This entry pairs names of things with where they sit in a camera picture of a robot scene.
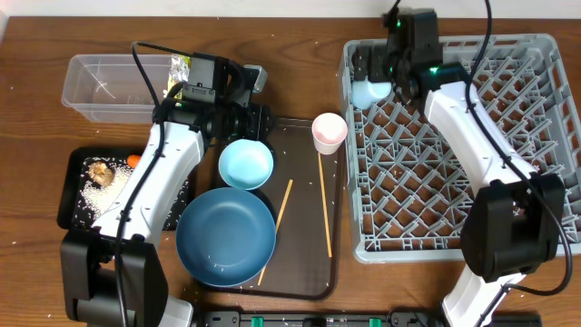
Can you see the grey dishwasher rack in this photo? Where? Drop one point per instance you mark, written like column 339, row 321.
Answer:
column 408, row 195

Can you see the dark blue plate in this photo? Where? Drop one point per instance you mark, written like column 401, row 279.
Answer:
column 225, row 237

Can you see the light blue bowl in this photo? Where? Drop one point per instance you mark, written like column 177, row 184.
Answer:
column 246, row 164

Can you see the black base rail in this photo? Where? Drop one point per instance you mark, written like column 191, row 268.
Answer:
column 392, row 319

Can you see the pink cup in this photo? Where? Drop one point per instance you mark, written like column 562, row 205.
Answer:
column 329, row 130

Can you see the light blue cup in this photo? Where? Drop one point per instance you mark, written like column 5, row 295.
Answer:
column 365, row 93

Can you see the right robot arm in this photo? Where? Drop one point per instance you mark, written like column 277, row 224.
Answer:
column 514, row 224

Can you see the white rice pile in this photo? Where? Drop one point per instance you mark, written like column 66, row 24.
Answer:
column 92, row 199

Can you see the wooden chopstick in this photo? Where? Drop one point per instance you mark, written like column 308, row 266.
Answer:
column 324, row 206
column 278, row 222

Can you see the yellow foil snack wrapper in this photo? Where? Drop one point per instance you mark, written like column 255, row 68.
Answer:
column 179, row 71

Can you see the brown serving tray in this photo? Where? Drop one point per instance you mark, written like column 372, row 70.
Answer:
column 300, row 267

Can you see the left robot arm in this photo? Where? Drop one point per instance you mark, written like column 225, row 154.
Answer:
column 111, row 272

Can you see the orange carrot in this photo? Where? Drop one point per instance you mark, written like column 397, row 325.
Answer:
column 133, row 160

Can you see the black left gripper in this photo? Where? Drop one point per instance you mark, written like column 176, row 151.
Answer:
column 261, row 127

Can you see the clear plastic bin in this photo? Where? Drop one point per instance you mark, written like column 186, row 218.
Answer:
column 109, row 88

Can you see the brown food scrap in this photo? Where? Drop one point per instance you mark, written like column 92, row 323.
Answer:
column 101, row 173

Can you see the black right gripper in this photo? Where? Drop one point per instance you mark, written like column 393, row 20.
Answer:
column 377, row 54

